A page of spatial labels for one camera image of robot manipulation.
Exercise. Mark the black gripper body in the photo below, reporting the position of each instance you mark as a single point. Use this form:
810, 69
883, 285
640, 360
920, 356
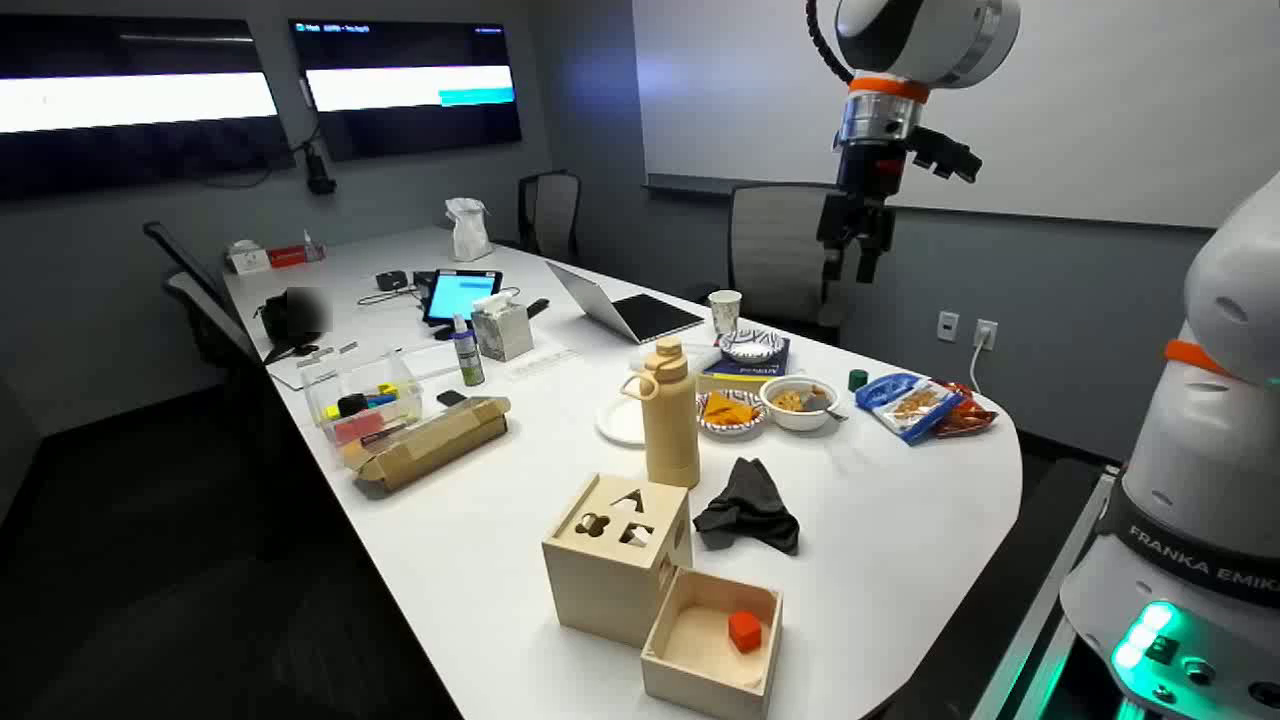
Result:
873, 171

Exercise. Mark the orange wooden cube block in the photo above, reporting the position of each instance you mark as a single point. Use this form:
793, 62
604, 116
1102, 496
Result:
747, 631

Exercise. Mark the wooden box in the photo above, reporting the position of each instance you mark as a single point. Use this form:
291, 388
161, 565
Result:
695, 664

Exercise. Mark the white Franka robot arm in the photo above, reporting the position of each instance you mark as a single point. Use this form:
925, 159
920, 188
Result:
1202, 443

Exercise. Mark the white carton box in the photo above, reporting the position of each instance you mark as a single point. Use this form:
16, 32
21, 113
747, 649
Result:
501, 331

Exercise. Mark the wooden shape sorter cube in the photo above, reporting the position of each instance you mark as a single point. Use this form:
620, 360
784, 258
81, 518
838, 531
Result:
612, 561

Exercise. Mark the long tan cardboard box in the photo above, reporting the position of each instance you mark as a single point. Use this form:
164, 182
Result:
433, 443

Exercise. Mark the small red box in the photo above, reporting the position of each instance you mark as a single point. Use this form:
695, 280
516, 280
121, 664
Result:
291, 255

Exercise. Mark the small white box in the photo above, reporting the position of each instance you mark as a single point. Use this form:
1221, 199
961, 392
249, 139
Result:
249, 258

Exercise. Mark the blue book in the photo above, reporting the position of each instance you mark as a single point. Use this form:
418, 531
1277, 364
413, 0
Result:
777, 370

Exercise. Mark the small green cap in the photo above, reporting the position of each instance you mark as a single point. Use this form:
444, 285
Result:
859, 380

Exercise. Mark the white paper cup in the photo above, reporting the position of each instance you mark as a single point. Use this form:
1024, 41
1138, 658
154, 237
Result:
727, 313

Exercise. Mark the white bowl with cereal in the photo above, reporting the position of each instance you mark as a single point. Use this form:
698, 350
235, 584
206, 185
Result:
796, 401

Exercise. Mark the blue snack bag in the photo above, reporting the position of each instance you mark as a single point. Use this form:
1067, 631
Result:
907, 407

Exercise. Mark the patterned bowl with orange chips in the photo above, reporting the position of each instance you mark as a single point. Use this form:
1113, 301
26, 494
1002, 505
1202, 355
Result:
729, 412

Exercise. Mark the red chip bag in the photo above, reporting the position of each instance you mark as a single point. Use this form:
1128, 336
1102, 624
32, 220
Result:
974, 412

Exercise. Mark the black laptop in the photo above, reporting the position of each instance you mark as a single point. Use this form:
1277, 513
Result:
640, 318

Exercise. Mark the tan water bottle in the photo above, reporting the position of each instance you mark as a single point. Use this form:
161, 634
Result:
669, 427

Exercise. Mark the white whiteboard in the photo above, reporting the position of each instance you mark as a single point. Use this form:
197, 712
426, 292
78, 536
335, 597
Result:
1095, 92

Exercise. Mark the dark grey cloth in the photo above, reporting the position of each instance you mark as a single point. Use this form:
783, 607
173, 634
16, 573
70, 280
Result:
750, 505

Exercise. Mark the white round plate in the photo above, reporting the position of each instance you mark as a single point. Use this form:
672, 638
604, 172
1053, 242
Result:
616, 427

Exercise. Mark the grey office chair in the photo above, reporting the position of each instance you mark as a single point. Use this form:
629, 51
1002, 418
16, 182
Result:
213, 325
548, 214

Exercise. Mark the white plastic bag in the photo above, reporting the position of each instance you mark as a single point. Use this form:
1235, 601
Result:
466, 229

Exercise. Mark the tablet with blue screen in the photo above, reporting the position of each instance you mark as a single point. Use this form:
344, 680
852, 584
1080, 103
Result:
461, 292

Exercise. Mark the small spray bottle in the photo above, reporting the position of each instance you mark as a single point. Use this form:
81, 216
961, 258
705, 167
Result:
471, 356

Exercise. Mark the black phone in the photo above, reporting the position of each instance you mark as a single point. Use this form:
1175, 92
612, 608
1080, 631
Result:
449, 397

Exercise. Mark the black pouch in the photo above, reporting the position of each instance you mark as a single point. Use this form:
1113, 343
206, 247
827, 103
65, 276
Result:
393, 280

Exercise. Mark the clear plastic container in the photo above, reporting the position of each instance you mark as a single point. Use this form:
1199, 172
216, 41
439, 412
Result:
361, 401

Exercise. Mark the black bag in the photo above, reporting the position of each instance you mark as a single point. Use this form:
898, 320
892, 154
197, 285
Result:
295, 320

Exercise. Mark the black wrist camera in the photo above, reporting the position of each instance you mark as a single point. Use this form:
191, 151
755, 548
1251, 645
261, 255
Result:
944, 154

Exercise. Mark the white wall outlet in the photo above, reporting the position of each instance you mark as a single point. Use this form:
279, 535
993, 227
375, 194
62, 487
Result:
987, 332
950, 325

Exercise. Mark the wall display screen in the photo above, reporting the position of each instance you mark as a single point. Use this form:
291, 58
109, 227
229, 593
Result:
405, 84
134, 103

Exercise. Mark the black conference camera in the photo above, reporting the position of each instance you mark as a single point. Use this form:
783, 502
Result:
318, 167

